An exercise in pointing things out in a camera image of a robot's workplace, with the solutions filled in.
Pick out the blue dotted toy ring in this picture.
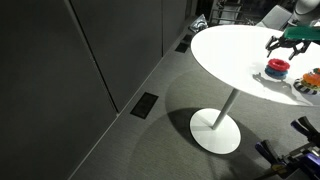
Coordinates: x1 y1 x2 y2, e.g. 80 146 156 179
264 65 288 80

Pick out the black white striped ring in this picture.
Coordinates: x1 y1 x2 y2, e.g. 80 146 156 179
293 78 320 96

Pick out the metal frame rack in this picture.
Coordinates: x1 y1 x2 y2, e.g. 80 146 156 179
208 0 256 26

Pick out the black floor vent panel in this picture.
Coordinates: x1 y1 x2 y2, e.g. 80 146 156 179
131 92 158 119

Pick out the silver object on floor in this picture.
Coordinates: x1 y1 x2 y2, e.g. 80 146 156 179
189 15 208 33

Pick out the far black floor vent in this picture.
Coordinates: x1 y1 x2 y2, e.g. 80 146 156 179
175 43 189 53

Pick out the white round pedestal table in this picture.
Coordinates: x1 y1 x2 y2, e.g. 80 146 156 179
190 25 320 154

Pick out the green black gripper body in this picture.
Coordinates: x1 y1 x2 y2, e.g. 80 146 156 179
279 26 320 47

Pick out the orange toy ring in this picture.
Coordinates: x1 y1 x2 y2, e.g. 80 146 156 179
302 72 320 86

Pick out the grey chair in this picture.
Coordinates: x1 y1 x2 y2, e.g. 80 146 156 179
257 5 292 30

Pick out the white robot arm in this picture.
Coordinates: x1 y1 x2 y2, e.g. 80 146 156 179
265 0 320 60

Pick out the black blue spring clamp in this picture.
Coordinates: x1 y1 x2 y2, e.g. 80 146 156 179
291 116 320 147

